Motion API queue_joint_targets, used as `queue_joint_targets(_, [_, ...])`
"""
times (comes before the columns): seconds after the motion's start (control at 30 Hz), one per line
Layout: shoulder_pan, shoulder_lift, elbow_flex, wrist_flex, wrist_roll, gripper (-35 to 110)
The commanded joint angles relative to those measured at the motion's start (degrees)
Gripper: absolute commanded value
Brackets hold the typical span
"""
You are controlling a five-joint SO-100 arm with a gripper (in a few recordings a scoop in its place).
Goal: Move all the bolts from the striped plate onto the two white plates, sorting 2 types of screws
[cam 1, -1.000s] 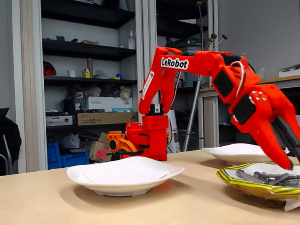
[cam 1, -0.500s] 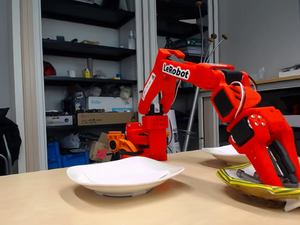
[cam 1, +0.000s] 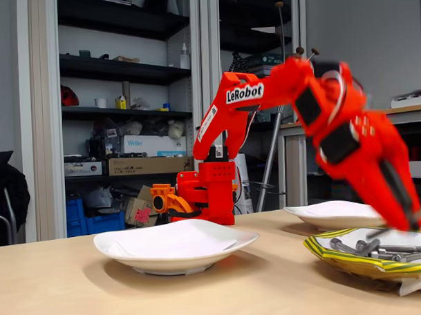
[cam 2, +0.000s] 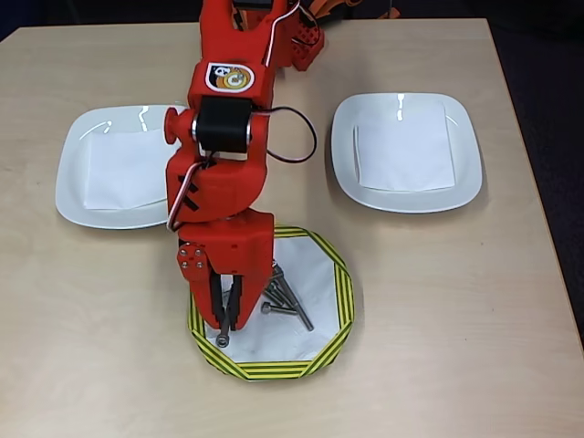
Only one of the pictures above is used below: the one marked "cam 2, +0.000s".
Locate white servo cable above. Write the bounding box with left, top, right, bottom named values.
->
left=165, top=159, right=206, bottom=233

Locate white paper napkin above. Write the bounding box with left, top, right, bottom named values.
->
left=352, top=99, right=457, bottom=193
left=83, top=129, right=177, bottom=214

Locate yellow green striped paper plate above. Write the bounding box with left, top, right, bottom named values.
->
left=185, top=224, right=357, bottom=382

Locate black servo cable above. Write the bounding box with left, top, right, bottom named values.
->
left=253, top=106, right=319, bottom=164

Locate white square plate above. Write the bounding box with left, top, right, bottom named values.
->
left=329, top=92, right=484, bottom=214
left=54, top=104, right=189, bottom=231

